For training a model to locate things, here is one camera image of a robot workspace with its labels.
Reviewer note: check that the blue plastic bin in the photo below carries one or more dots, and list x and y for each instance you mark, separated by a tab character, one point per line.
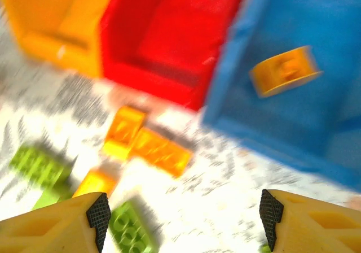
282	128

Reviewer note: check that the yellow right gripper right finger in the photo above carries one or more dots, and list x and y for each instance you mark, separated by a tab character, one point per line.
316	230

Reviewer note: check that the yellow curved lego with number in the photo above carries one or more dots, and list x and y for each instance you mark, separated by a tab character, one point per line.
127	124

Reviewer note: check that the small green lego brick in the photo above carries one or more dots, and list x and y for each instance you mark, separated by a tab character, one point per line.
264	248

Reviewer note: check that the long orange lego brick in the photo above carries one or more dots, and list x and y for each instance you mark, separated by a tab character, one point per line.
162	152

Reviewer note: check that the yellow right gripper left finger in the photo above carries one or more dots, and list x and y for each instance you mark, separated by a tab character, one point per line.
42	230

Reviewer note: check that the yellow plastic bin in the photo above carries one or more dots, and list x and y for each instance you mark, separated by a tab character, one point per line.
56	24

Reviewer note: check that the long green lego brick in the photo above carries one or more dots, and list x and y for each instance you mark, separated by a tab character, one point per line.
39	162

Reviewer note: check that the red plastic bin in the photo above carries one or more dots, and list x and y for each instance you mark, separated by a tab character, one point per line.
169	38

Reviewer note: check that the light green lego brick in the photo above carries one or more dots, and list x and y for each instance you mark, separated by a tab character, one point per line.
49	200

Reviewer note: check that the small yellow lego brick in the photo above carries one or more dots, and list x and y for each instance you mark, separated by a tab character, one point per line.
115	150

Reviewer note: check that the yellow window frame lego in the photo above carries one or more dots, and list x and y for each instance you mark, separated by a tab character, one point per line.
268	79

